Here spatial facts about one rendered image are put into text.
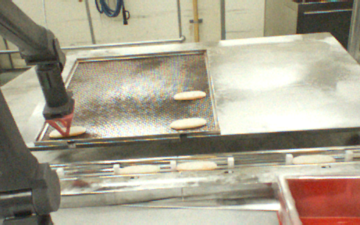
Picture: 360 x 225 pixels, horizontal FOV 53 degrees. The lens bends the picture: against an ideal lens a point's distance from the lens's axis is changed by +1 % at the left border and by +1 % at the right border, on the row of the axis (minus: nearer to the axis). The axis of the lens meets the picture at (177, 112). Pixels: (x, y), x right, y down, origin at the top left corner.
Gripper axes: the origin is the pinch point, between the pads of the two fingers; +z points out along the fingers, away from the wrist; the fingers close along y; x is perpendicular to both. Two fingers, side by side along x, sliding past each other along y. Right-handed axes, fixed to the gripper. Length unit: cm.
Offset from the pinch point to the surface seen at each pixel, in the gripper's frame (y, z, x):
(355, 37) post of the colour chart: 56, 10, -116
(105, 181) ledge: -21.1, 1.7, -11.5
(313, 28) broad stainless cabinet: 132, 35, -136
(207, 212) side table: -31.8, 4.7, -33.3
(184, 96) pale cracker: 9.3, -0.1, -34.5
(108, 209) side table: -26.6, 5.1, -11.7
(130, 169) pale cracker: -17.3, 2.6, -17.0
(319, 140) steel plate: -9, 9, -70
